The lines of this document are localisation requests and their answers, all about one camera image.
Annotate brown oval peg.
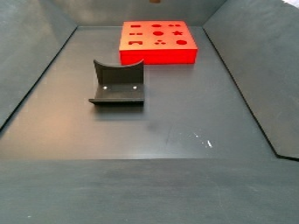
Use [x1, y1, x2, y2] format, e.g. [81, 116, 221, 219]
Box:
[150, 0, 161, 4]

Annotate red shape-sorter block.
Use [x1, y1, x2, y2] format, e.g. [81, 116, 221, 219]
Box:
[119, 21, 199, 65]

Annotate black curved holder bracket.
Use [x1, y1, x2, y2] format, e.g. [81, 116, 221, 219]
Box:
[89, 60, 146, 105]

